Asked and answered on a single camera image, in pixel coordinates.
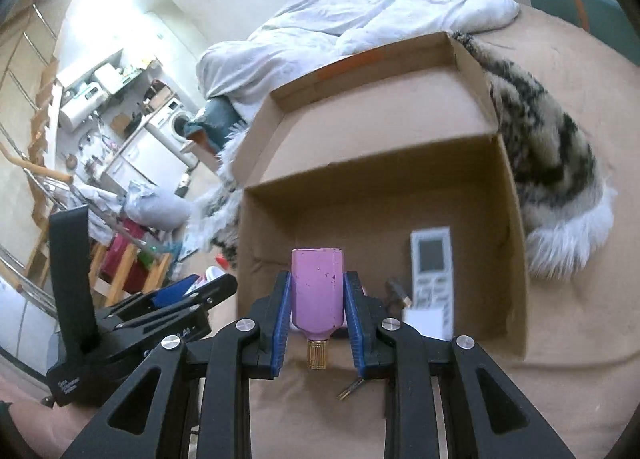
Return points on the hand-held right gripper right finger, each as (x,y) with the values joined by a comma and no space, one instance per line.
(352,319)

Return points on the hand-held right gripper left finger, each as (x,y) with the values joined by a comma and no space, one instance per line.
(282,319)

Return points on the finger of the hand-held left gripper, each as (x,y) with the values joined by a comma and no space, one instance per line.
(170,294)
(210,296)

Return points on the pink bottle with gold cap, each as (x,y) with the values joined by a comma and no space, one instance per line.
(317,289)

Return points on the cardboard box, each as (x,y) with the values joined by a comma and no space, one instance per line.
(380,199)

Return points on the small red item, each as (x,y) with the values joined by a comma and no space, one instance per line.
(222,261)

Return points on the metal railing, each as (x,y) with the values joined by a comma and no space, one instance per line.
(25,279)

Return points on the wooden rack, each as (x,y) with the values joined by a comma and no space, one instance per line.
(125,264)

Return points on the magenta bag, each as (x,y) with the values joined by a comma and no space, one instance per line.
(117,254)

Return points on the small white box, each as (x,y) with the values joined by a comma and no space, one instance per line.
(427,323)

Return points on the grey stuffed bag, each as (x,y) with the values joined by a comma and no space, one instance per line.
(160,206)

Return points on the white remote control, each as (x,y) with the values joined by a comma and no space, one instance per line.
(432,264)

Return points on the white cabinet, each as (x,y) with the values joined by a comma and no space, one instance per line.
(145,159)

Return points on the white washing machine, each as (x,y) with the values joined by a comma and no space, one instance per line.
(172,124)

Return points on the teal cushion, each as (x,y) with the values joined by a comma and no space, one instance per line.
(215,121)

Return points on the white water heater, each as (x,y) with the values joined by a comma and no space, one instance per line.
(80,106)

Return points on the tan bed sheet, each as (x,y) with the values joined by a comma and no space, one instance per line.
(575,339)

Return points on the spotted furry blanket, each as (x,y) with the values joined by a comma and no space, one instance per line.
(550,139)

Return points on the white duvet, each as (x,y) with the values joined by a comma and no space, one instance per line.
(350,19)

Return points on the teal pillow with orange stripe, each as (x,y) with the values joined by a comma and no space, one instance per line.
(600,14)

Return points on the cluttered wall shelf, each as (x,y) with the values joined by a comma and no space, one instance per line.
(110,71)

